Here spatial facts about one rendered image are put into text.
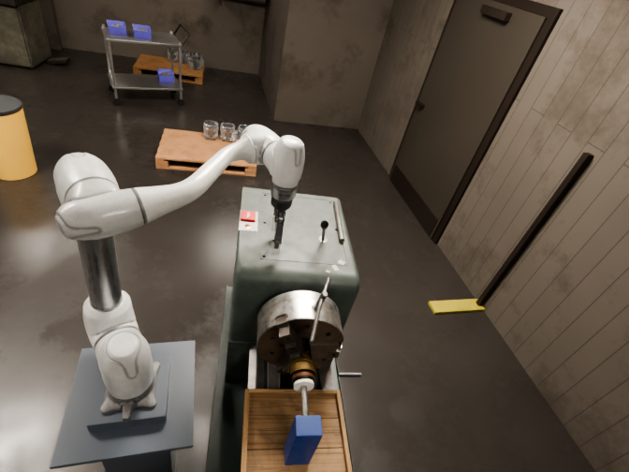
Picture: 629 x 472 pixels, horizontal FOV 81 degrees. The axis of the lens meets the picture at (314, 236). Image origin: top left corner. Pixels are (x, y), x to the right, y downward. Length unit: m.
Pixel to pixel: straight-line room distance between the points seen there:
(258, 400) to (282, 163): 0.86
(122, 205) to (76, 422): 0.90
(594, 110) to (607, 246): 0.87
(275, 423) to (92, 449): 0.62
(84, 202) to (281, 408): 0.95
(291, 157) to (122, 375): 0.89
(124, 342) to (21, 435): 1.26
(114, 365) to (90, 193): 0.60
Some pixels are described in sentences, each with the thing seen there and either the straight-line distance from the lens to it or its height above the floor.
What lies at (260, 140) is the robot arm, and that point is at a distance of 1.27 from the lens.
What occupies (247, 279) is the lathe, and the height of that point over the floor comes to 1.23.
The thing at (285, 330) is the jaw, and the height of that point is 1.20.
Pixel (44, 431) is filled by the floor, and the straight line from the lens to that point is 2.56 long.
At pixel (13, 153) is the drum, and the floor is 0.27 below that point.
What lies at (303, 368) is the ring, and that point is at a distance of 1.29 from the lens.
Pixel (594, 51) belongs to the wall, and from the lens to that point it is 3.17.
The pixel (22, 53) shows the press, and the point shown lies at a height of 0.21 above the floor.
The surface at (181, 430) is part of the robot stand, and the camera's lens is 1.59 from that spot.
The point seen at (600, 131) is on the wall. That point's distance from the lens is 2.99.
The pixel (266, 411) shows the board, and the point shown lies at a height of 0.89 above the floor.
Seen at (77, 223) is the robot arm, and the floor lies 1.59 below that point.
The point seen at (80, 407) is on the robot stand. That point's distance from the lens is 1.70.
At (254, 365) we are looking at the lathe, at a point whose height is 0.86.
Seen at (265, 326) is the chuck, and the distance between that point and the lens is 1.32.
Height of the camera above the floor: 2.21
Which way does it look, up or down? 38 degrees down
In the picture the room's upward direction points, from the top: 15 degrees clockwise
